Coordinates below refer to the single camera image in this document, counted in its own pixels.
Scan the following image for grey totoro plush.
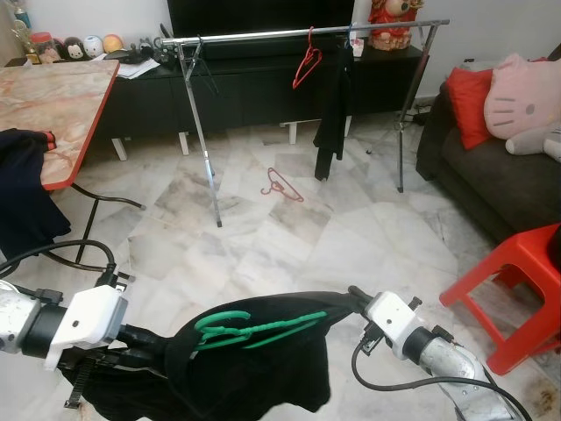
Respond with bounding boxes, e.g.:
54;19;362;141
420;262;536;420
506;123;561;161

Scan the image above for pink cat face pillow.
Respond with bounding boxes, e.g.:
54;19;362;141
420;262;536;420
484;53;561;139

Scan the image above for red cushion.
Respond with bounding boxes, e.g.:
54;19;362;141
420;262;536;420
446;66;496;150

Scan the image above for white round toy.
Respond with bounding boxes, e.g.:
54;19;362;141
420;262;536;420
83;35;104;58

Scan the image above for green plastic hanger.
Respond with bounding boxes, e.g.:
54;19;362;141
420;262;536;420
193;309;328;350

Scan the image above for red gold figurine statue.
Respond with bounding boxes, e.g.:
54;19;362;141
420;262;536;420
368;0;415;51

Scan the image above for chrome clothes rack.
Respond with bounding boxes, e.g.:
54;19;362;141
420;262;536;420
160;19;451;227

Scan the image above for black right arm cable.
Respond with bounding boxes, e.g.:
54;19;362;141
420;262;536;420
352;329;531;421

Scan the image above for tall gold trophy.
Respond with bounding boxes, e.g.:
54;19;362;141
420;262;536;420
11;18;32;64

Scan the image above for black round toy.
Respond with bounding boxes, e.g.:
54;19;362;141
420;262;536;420
57;37;84;61

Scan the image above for black television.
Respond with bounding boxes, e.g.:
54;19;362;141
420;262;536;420
167;0;356;39

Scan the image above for jar with red lid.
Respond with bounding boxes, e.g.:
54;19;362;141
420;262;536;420
31;33;53;62

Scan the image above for white papers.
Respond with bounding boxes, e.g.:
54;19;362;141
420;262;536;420
114;57;163;80

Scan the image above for red plastic stool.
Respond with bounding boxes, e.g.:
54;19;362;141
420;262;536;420
438;224;561;376

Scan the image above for black garment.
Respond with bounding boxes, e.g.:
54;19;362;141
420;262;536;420
61;289;369;421
314;42;356;182

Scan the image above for red plastic hanger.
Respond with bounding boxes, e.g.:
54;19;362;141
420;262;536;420
261;167;306;203
292;26;323;90

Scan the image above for navy blue garment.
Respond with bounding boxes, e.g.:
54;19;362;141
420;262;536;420
0;129;73;260

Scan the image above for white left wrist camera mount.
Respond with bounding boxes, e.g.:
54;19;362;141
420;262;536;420
42;285;131;369

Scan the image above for dark grey sofa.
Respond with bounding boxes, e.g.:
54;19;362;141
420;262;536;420
415;61;561;245

